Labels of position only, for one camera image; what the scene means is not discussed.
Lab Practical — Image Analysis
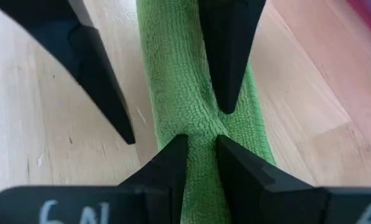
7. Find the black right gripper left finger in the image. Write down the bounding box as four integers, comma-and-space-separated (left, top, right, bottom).
0, 134, 189, 224

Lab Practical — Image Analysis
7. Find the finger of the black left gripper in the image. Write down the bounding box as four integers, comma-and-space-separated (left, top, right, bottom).
0, 0, 136, 146
197, 0, 267, 115

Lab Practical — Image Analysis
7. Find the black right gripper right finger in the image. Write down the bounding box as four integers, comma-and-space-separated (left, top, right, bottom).
216, 135, 371, 224

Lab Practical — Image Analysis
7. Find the green microfiber towel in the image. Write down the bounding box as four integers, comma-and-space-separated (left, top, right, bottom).
136, 0, 276, 224

